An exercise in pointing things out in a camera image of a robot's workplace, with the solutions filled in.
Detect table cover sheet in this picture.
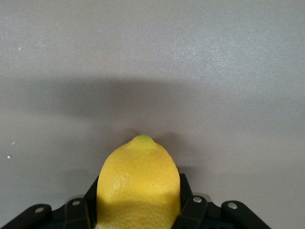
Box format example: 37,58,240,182
0,0,305,229

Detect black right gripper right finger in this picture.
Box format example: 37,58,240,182
171,173,273,229

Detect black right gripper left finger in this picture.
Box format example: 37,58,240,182
0,175,100,229

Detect yellow lemon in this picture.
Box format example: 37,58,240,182
96,134,182,229

